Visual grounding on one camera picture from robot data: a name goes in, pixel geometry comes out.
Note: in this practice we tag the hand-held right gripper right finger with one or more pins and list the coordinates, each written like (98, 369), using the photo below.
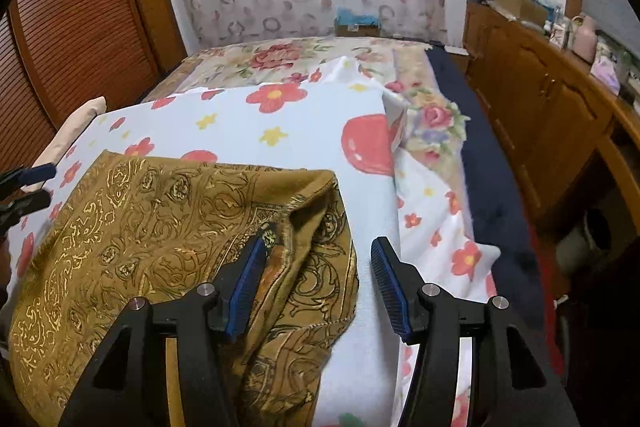
(392, 292)

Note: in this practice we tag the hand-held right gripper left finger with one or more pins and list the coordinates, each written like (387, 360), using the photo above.
(245, 292)

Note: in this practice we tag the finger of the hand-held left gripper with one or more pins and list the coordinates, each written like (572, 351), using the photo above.
(25, 207)
(32, 174)

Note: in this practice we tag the brown patterned shirt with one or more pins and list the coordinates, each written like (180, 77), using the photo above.
(150, 232)

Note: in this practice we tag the pale pink pillow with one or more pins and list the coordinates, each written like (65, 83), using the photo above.
(75, 122)

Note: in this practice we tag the navy blue blanket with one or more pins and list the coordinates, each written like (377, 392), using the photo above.
(500, 207)

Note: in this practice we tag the louvered wooden door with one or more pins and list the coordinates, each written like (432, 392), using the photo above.
(75, 32)

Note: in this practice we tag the white red-flower bedsheet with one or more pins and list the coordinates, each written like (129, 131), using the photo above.
(300, 117)

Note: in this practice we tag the wooden cabinet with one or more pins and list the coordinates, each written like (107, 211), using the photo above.
(540, 107)

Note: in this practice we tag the floral rose quilt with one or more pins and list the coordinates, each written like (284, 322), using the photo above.
(280, 57)

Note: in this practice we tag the cardboard box with blue bag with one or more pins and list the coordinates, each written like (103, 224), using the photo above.
(357, 23)

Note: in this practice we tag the pink plastic bag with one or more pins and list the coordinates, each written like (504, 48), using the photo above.
(605, 74)

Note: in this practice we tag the pink thermos jug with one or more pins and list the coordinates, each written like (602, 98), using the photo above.
(584, 37)

